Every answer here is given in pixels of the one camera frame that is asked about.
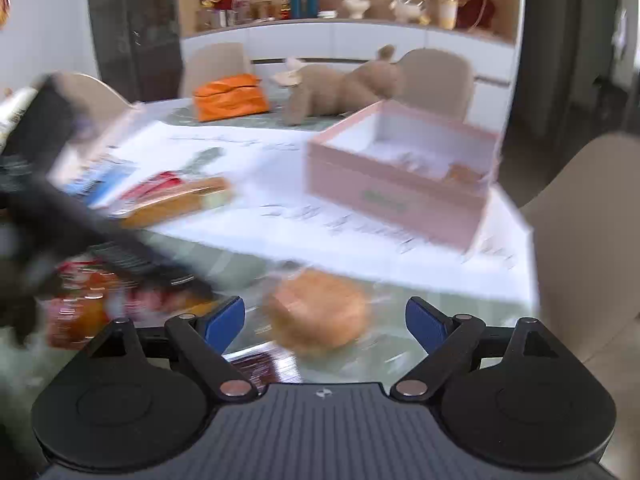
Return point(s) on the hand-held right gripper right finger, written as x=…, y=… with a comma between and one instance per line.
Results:
x=424, y=324

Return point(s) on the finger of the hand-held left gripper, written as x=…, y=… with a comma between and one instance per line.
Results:
x=125, y=250

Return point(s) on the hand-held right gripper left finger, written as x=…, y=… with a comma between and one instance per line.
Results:
x=226, y=321

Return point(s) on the white blue snack packet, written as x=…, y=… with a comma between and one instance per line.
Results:
x=107, y=180

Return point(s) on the red orange snack packet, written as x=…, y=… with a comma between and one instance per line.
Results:
x=75, y=310

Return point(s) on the round bun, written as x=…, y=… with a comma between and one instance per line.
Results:
x=317, y=310
x=462, y=172

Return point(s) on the pink cardboard box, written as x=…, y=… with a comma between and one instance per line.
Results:
x=390, y=195

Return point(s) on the beige chair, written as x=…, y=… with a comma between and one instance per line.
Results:
x=590, y=240
x=440, y=80
x=215, y=67
x=95, y=95

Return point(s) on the green checked tablecloth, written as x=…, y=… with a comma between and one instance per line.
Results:
x=225, y=265

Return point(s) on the dark red snack packet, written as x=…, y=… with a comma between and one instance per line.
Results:
x=260, y=367

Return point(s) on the long brown bread packet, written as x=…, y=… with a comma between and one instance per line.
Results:
x=175, y=205

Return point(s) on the small red snack packet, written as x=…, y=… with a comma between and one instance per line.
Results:
x=155, y=187

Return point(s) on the dark glass cabinet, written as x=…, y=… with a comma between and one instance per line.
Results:
x=135, y=30

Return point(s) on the white printed paper mat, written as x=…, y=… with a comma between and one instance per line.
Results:
x=260, y=160

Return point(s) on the orange bag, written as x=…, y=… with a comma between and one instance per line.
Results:
x=230, y=97

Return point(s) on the brown plush toy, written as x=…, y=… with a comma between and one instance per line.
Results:
x=325, y=92

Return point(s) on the white sideboard cabinet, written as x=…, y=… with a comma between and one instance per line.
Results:
x=350, y=40

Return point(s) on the yellow white figurine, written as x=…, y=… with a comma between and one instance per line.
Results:
x=410, y=5

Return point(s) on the dark red plush figure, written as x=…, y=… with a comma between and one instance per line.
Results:
x=472, y=5

